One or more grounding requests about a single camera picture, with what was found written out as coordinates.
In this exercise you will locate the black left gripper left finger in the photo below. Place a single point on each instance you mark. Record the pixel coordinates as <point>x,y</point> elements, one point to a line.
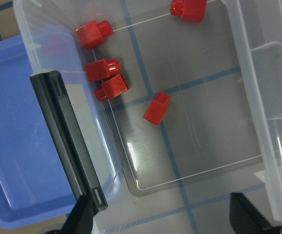
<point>80,220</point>

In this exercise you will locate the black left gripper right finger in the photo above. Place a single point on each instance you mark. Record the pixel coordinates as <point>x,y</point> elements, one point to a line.
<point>245,218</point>

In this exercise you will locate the blue plastic tray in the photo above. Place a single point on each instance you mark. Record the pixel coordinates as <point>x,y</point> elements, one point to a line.
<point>33,184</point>

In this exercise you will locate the red block lower pair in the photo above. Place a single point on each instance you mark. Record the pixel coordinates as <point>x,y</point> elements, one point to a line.
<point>111,88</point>

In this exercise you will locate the red block pair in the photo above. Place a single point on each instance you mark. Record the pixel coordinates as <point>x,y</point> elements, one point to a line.
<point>102,69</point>
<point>111,88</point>

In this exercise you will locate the clear plastic storage box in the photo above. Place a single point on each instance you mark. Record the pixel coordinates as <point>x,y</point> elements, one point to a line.
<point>175,178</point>

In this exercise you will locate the red block upper pair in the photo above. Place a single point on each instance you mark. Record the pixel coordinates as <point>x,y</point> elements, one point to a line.
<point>102,69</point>

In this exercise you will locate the clear plastic box lid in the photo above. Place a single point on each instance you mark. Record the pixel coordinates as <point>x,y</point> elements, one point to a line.
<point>257,32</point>

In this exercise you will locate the red block far corner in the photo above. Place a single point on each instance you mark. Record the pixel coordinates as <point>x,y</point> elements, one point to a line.
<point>189,10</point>

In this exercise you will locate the black box latch handle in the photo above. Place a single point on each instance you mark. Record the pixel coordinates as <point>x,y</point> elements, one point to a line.
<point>65,132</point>

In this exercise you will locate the red block at wall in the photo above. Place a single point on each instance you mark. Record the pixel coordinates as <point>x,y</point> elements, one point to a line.
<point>94,34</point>

